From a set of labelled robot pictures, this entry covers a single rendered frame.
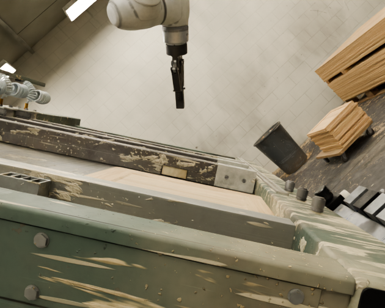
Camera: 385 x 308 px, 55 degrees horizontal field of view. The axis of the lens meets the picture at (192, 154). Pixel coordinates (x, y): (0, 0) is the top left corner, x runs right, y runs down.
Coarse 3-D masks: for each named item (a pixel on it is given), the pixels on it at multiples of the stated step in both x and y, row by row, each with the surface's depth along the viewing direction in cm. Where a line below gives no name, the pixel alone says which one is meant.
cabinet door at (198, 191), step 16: (96, 176) 80; (112, 176) 84; (128, 176) 91; (144, 176) 96; (160, 176) 101; (176, 192) 81; (192, 192) 86; (208, 192) 91; (224, 192) 95; (240, 192) 100; (256, 208) 79
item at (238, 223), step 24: (0, 168) 61; (24, 168) 61; (48, 168) 65; (72, 192) 60; (96, 192) 60; (120, 192) 60; (144, 192) 60; (144, 216) 60; (168, 216) 59; (192, 216) 59; (216, 216) 59; (240, 216) 59; (264, 216) 60; (264, 240) 59; (288, 240) 58
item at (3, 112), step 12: (0, 108) 150; (12, 108) 153; (12, 120) 149; (24, 120) 149; (72, 132) 148; (84, 132) 148; (132, 144) 147; (144, 144) 146; (192, 156) 145; (204, 156) 145
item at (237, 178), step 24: (0, 120) 121; (24, 144) 120; (48, 144) 120; (72, 144) 119; (96, 144) 119; (120, 144) 118; (144, 168) 118; (192, 168) 117; (216, 168) 117; (240, 168) 117
